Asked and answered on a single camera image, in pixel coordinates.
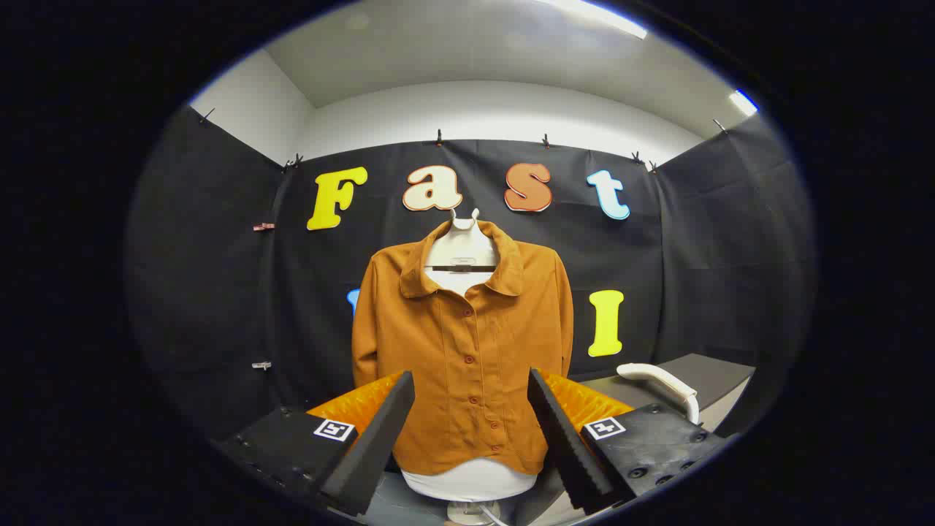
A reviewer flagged white mannequin torso form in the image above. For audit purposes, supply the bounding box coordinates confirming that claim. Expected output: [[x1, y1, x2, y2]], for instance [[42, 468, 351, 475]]
[[400, 208, 538, 503]]

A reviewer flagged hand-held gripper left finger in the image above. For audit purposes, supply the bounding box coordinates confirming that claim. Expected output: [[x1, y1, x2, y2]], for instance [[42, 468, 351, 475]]
[[212, 370, 416, 517]]

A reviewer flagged long ceiling light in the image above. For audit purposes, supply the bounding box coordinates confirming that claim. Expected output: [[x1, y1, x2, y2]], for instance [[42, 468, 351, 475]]
[[541, 0, 649, 39]]

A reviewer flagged white garment steamer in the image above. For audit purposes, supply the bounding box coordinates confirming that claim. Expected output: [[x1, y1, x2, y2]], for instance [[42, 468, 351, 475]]
[[617, 363, 701, 424]]

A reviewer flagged grey cabinet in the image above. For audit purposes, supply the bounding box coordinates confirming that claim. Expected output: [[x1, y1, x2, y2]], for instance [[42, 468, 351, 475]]
[[577, 354, 757, 439]]

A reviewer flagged black backdrop cloth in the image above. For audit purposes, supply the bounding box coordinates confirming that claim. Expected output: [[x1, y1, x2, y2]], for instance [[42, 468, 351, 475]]
[[124, 106, 815, 454]]

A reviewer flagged orange-brown button shirt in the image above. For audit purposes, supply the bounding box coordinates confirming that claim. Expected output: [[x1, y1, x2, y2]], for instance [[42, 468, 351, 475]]
[[351, 219, 574, 476]]

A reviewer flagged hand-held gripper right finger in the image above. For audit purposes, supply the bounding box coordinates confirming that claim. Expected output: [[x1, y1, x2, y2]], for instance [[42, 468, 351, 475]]
[[527, 367, 739, 514]]

